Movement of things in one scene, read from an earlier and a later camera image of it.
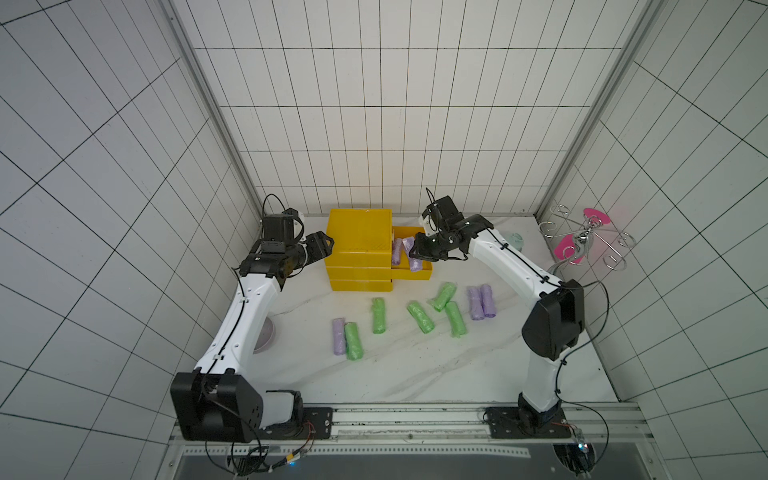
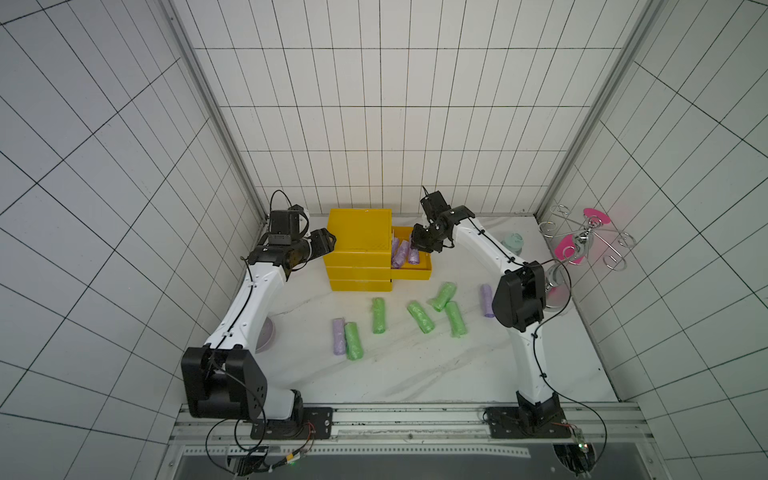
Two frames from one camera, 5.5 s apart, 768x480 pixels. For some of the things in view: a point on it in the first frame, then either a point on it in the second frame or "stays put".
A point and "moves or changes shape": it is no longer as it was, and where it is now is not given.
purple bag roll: [396, 251] stays put
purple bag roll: [474, 296] moves or changes shape
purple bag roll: [415, 264] moves or changes shape
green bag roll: [457, 324] stays put
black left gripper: [321, 249] stays put
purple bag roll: [338, 328] stays put
